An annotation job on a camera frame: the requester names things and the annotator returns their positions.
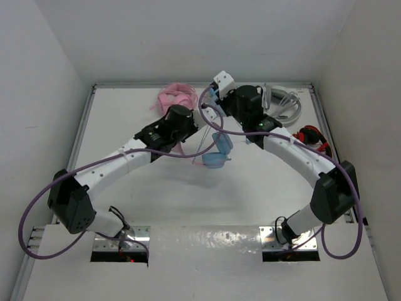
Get blue pink cat-ear headphones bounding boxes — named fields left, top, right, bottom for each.
left=175, top=128, right=233, bottom=170

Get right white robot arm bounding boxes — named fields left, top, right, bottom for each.
left=216, top=85, right=358, bottom=243

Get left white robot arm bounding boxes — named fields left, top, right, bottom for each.
left=48, top=105, right=203, bottom=237

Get light blue headphones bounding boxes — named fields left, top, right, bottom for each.
left=204, top=85, right=219, bottom=107

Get grey white headphones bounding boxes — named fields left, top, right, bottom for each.
left=262, top=83, right=303, bottom=127

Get pink gaming headphones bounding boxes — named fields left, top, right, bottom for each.
left=149, top=83, right=198, bottom=117

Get red black headphones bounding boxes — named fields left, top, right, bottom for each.
left=293, top=125, right=333, bottom=157

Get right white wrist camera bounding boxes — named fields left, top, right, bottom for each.
left=213, top=71, right=236, bottom=100

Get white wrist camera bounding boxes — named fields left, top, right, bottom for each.
left=213, top=71, right=236, bottom=100
left=192, top=108, right=218, bottom=130

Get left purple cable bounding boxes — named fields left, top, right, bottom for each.
left=18, top=106, right=225, bottom=260

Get purple cable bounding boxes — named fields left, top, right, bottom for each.
left=18, top=106, right=225, bottom=260
left=197, top=84, right=365, bottom=260

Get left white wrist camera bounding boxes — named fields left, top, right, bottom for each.
left=192, top=108, right=218, bottom=130

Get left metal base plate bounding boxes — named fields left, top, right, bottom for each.
left=93, top=227, right=150, bottom=253

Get metal base plate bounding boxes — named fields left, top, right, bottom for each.
left=259, top=225, right=318, bottom=253
left=93, top=227, right=150, bottom=253

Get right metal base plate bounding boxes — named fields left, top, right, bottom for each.
left=259, top=225, right=318, bottom=253

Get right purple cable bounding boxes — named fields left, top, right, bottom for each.
left=197, top=84, right=365, bottom=260

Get aluminium table edge rail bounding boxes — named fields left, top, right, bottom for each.
left=12, top=82, right=377, bottom=301

